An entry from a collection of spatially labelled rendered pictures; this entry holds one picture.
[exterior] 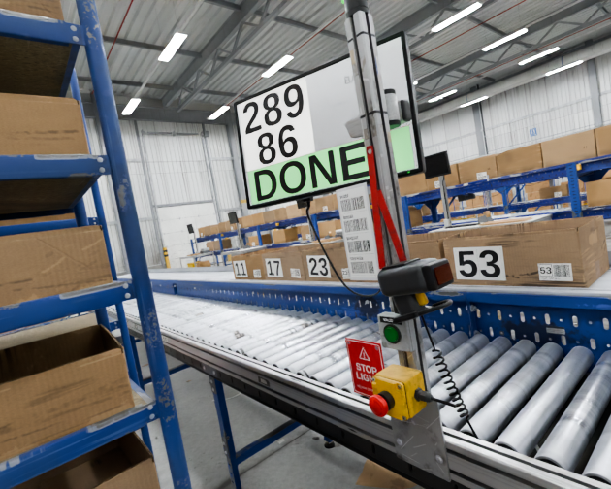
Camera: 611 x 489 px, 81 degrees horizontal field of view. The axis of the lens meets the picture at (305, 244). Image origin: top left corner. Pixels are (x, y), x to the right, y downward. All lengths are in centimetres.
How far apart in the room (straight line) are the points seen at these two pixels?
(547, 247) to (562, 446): 59
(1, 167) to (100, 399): 36
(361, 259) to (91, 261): 49
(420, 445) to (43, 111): 88
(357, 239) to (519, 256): 63
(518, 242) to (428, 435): 66
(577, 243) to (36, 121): 122
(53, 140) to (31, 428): 42
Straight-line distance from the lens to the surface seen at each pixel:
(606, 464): 78
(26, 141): 68
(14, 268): 66
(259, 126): 102
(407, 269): 62
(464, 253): 131
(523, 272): 126
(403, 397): 71
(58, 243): 66
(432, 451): 83
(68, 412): 68
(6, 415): 68
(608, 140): 578
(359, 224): 74
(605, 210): 549
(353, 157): 86
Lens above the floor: 118
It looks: 3 degrees down
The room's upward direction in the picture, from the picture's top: 10 degrees counter-clockwise
